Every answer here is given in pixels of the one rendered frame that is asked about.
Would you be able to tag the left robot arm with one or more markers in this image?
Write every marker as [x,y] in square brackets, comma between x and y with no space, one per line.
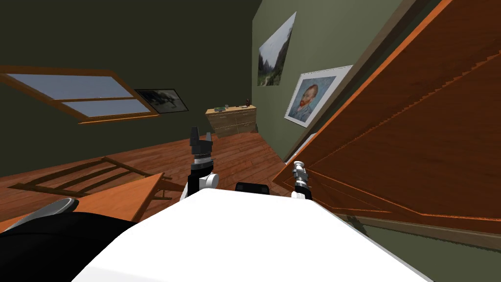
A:
[47,246]

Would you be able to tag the dark framed picture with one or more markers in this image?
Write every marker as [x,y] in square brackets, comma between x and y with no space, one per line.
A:
[162,100]

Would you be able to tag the light wooden dresser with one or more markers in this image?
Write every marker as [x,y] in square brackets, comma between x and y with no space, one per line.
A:
[233,119]

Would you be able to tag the brown wooden door leaf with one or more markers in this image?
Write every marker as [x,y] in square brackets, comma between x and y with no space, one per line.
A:
[411,137]

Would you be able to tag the brown slatted wooden chair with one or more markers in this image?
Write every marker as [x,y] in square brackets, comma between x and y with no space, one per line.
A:
[47,190]

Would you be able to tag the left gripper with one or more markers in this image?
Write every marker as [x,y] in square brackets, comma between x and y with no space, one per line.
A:
[201,148]

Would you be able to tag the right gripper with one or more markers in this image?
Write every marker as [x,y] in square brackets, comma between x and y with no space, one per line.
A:
[299,168]

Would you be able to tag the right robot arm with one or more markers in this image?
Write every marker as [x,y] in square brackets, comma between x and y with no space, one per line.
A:
[302,187]

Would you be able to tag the wood-framed window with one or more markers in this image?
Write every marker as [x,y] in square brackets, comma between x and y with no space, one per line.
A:
[86,98]

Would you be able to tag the white-framed portrait picture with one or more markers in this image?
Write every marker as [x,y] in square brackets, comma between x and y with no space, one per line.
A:
[311,98]

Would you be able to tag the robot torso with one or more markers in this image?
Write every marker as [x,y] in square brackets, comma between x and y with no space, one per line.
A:
[235,243]

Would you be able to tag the orange wooden table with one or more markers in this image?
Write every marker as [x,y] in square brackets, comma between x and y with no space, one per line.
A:
[117,199]

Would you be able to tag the landscape picture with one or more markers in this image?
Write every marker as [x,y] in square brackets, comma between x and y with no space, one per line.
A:
[276,55]

